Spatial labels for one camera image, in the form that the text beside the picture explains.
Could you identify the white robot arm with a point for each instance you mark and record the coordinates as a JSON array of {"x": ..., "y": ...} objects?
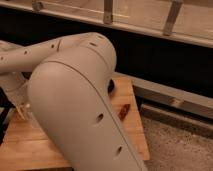
[{"x": 65, "y": 81}]

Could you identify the brown oblong object on table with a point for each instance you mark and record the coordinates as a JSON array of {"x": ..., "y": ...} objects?
[{"x": 124, "y": 111}]

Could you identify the grey metal beam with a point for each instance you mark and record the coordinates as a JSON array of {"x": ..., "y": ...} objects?
[{"x": 179, "y": 99}]

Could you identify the metal rail frame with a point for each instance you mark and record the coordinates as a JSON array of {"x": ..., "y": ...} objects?
[{"x": 189, "y": 21}]

